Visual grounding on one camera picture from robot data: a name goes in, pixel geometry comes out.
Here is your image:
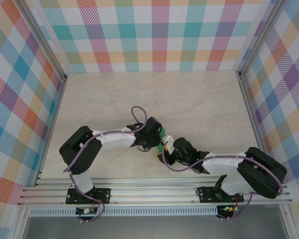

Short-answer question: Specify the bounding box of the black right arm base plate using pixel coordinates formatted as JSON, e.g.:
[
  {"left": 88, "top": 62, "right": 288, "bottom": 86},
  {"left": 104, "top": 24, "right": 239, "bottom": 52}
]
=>
[{"left": 198, "top": 186, "right": 244, "bottom": 204}]

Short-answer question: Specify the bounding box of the white slotted cable duct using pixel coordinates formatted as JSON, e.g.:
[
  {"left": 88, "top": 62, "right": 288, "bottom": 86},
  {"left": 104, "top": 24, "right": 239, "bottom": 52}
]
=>
[{"left": 29, "top": 208, "right": 219, "bottom": 217}]

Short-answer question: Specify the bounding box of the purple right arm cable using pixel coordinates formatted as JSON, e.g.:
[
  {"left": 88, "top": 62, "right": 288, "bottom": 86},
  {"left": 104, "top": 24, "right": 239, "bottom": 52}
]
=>
[{"left": 161, "top": 141, "right": 284, "bottom": 222}]

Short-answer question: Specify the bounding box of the aluminium mounting rail beam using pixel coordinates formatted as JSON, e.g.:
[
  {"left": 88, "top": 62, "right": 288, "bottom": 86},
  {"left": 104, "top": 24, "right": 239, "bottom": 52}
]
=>
[{"left": 17, "top": 176, "right": 294, "bottom": 207}]

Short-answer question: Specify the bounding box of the aluminium frame leg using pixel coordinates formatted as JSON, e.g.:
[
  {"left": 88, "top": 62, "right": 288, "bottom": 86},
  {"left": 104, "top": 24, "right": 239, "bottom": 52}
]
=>
[
  {"left": 280, "top": 204, "right": 296, "bottom": 239},
  {"left": 13, "top": 205, "right": 30, "bottom": 239}
]

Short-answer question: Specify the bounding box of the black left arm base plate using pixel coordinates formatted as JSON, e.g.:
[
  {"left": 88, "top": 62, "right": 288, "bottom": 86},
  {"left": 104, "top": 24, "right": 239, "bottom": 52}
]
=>
[{"left": 65, "top": 187, "right": 112, "bottom": 205}]

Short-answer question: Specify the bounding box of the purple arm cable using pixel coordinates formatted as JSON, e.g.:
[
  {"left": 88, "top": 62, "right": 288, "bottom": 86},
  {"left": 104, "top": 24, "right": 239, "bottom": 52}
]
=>
[
  {"left": 161, "top": 141, "right": 284, "bottom": 222},
  {"left": 63, "top": 106, "right": 148, "bottom": 224}
]

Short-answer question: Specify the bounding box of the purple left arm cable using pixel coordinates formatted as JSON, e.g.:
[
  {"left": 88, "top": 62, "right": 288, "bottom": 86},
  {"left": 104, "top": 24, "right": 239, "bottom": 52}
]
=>
[{"left": 63, "top": 106, "right": 148, "bottom": 224}]

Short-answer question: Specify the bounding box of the small black circuit board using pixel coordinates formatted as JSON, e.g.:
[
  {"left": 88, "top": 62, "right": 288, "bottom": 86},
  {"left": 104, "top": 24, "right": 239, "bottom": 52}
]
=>
[{"left": 75, "top": 207, "right": 98, "bottom": 215}]

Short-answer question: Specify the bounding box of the aluminium frame post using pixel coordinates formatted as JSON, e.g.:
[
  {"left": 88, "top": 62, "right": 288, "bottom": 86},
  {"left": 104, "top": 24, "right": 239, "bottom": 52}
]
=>
[
  {"left": 19, "top": 0, "right": 68, "bottom": 82},
  {"left": 235, "top": 0, "right": 284, "bottom": 78}
]

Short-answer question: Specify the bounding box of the grey metal base panel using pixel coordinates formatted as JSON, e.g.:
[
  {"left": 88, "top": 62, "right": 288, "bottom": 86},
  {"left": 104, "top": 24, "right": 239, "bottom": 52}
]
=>
[{"left": 22, "top": 205, "right": 290, "bottom": 239}]

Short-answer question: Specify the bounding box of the aluminium side rail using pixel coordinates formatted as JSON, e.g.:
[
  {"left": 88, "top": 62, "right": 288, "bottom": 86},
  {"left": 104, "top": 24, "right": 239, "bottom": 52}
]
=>
[
  {"left": 34, "top": 74, "right": 68, "bottom": 187},
  {"left": 236, "top": 72, "right": 276, "bottom": 184}
]

